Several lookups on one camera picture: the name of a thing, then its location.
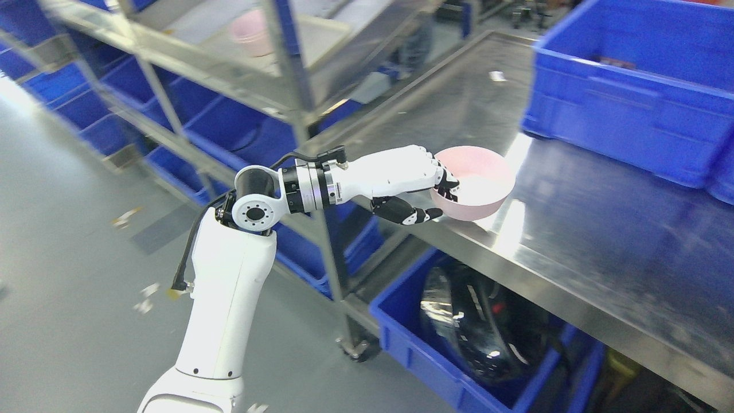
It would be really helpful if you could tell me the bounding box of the blue bin under table left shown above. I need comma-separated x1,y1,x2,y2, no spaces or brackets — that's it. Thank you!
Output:
369,248,606,412

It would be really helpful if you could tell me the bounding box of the stainless steel shelf rack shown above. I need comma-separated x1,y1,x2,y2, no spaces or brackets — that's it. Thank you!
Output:
34,0,448,363

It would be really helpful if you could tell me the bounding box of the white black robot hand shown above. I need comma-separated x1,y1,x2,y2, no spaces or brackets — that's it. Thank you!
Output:
329,145,460,225

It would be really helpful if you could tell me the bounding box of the pink bowl stack on shelf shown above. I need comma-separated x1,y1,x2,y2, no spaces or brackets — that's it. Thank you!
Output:
229,8,274,57

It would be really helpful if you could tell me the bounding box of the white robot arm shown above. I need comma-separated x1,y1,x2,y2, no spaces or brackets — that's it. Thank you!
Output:
138,162,330,412

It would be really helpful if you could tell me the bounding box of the small white paper scrap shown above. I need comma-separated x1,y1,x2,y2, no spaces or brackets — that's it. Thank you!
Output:
488,71,507,82

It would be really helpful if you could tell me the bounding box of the black shiny bagged item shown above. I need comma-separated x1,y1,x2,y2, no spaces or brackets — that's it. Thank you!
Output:
419,262,551,387

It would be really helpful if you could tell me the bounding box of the stainless steel table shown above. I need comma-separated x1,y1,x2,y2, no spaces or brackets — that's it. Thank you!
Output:
301,30,733,412

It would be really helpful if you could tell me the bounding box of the blue crate on table left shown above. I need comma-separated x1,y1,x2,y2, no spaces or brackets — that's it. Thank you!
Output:
521,1,733,188

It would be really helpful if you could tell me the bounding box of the pink plastic bowl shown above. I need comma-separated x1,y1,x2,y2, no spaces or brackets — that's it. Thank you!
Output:
430,146,516,221

